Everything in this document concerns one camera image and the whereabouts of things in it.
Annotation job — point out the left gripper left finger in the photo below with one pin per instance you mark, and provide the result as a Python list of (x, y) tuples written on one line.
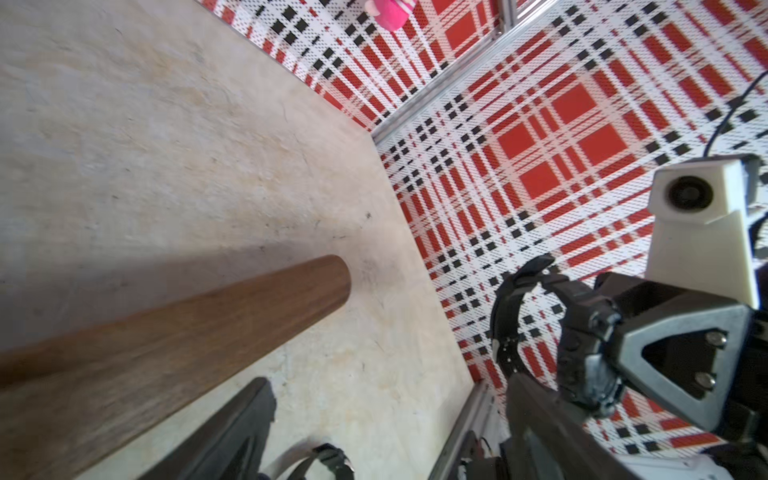
[(230, 444)]

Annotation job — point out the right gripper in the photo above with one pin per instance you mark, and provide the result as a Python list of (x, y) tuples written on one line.
[(700, 356)]

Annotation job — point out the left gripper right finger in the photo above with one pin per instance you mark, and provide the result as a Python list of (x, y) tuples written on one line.
[(545, 443)]

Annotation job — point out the wooden watch stand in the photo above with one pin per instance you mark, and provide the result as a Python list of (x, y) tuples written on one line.
[(69, 402)]

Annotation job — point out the doll with pink shirt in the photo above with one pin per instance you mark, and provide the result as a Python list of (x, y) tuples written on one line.
[(391, 15)]

